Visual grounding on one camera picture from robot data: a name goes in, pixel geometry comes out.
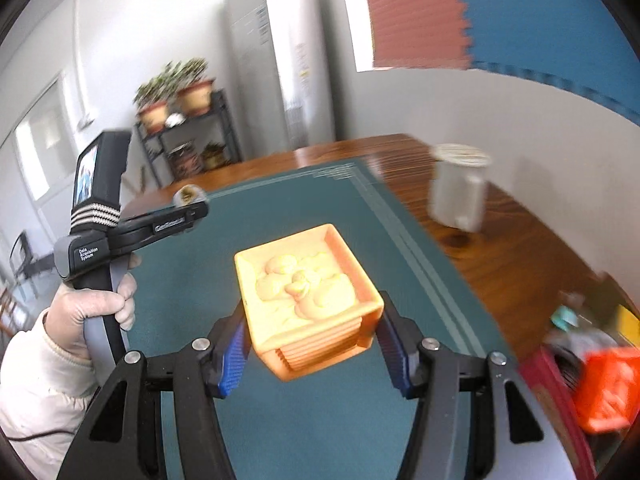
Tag red plastic crate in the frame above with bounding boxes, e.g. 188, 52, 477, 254
519, 347, 598, 476

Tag person's left hand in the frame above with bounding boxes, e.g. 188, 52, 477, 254
42, 252, 142, 359

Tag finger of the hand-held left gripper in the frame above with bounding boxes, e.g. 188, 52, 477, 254
172, 195, 211, 232

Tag person's left forearm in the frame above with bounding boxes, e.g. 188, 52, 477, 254
0, 310, 108, 463

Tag teal packet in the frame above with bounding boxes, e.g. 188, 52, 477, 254
551, 305, 582, 332

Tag orange plastic basket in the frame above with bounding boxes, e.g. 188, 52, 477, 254
572, 351, 640, 435

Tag dark green table mat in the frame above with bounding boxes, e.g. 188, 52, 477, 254
112, 157, 516, 480

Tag black chair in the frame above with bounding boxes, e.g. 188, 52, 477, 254
9, 230, 56, 293

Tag potted plant in clay pot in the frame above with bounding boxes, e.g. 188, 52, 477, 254
169, 57, 217, 117
134, 66, 175, 135

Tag black cable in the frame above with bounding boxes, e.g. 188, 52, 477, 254
0, 427, 78, 445

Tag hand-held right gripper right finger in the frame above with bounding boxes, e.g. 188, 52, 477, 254
376, 291, 576, 480

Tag white lidded jug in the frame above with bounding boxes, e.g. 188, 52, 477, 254
431, 143, 494, 232

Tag pale yellow toy pieces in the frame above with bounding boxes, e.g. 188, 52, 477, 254
255, 251, 357, 320

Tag white refrigerator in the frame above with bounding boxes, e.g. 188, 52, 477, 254
222, 0, 337, 162

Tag red foam wall mat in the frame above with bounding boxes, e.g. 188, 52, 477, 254
359, 0, 475, 72

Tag orange square plastic container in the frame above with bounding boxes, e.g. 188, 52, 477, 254
234, 223, 385, 385

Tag yellow box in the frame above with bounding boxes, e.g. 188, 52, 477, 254
612, 304, 640, 347

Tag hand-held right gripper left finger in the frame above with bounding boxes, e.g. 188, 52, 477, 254
57, 306, 249, 480

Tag black metal shelf rack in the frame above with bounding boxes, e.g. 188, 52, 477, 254
134, 89, 244, 187

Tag window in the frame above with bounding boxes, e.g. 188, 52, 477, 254
14, 104, 68, 202

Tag blue foam wall mat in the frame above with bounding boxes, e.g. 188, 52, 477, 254
452, 0, 640, 127

